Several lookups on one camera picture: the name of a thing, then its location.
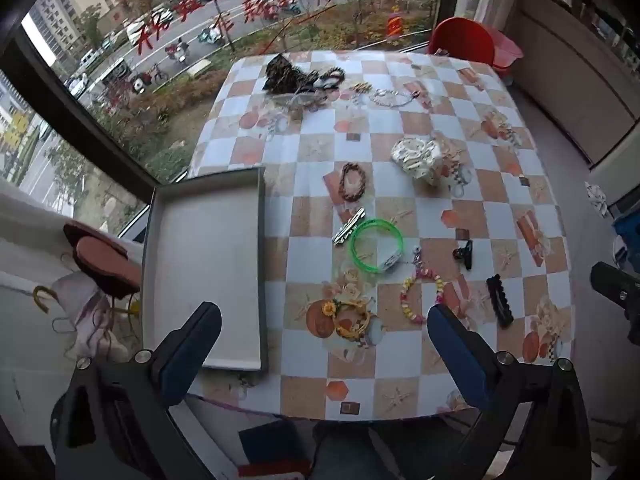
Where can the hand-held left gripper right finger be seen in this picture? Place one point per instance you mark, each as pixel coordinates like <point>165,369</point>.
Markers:
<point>457,355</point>

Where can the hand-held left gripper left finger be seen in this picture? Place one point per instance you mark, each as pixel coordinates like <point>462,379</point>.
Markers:
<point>192,355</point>

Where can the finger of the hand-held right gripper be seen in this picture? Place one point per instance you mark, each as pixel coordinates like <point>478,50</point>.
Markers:
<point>612,282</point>

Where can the long black hair clip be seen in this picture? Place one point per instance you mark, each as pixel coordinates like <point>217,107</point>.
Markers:
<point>500,302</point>

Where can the grey shallow box tray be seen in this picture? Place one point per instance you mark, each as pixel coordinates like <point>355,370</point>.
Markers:
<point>200,260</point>

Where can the small black claw clip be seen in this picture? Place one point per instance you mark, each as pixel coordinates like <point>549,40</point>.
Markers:
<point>462,250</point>

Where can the green plastic bangle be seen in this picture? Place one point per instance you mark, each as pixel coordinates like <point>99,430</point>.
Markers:
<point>353,249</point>

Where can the silver hair clip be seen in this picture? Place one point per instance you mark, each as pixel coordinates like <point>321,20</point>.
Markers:
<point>348,227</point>

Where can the blue plastic stool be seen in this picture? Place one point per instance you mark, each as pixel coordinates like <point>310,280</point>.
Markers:
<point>629,235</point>

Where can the white black patterned scrunchie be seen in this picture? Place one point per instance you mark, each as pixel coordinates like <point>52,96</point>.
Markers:
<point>597,200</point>

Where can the brown slipper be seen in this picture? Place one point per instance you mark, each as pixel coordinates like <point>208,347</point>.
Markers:
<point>102,262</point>

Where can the yellow hook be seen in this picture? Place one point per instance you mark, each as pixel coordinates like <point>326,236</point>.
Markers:
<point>40,292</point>

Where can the checkered hair accessory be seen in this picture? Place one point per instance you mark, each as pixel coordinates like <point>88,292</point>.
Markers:
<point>457,172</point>

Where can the white floral scrunchie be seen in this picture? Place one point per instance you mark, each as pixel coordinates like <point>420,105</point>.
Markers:
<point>415,157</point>

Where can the beige cabinet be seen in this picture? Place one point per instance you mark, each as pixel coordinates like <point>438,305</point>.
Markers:
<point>570,65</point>

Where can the pink plastic bin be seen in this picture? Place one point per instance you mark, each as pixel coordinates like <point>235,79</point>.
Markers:
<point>507,52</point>

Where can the red plastic chair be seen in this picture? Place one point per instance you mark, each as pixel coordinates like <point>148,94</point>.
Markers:
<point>462,40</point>

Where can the pile of dark hair accessories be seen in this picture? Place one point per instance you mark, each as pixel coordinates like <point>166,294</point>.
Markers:
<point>280,72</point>

